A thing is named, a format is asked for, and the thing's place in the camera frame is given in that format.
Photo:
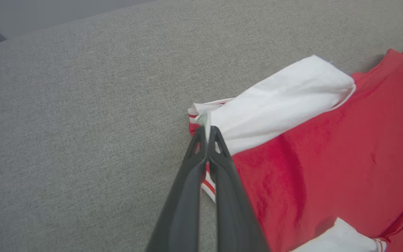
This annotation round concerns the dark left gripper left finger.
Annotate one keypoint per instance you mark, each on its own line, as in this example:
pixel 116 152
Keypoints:
pixel 184 203

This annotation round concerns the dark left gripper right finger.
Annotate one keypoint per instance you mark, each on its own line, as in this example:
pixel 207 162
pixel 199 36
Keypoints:
pixel 233 210

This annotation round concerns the red white Bulls 23 jersey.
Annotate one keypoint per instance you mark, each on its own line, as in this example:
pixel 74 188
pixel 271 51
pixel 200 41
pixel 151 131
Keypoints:
pixel 345 157

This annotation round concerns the grey fabric sofa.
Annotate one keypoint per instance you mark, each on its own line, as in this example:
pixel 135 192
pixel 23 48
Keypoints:
pixel 82 140

